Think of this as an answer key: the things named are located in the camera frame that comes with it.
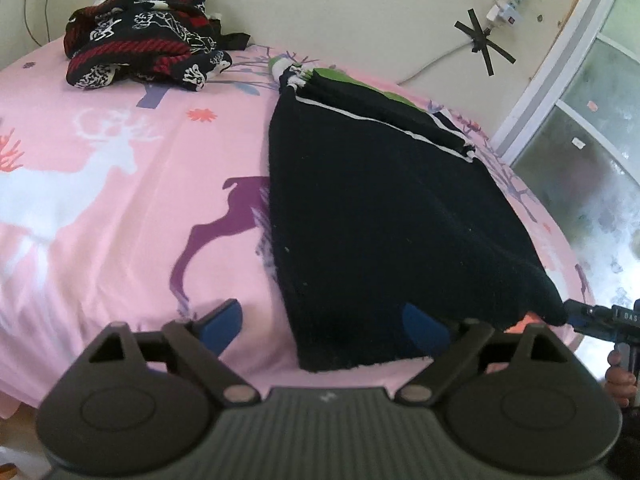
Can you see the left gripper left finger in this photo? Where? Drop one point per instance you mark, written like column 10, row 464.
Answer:
column 216, row 330

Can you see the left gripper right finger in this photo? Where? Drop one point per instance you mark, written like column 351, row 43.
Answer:
column 428, row 335

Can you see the green black striped sweater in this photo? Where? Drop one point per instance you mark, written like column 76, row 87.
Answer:
column 375, row 204

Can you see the person's right hand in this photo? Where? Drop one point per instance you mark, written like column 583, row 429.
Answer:
column 619, row 383

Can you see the pink patterned bed sheet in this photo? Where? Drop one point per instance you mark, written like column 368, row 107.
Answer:
column 140, row 203

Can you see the red black patterned sweater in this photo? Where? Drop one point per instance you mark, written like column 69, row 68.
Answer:
column 170, row 41

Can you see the white power strip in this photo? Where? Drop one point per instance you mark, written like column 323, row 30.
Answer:
column 505, row 12

